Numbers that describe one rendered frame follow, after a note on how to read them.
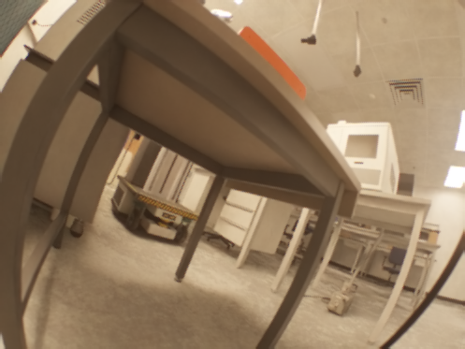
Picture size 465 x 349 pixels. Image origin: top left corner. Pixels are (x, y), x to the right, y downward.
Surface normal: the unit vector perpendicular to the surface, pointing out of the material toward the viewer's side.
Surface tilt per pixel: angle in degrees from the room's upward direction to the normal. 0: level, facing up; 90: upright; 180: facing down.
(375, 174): 90
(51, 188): 90
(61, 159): 90
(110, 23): 90
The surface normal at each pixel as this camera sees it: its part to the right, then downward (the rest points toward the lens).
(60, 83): 0.58, 0.09
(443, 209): -0.72, -0.40
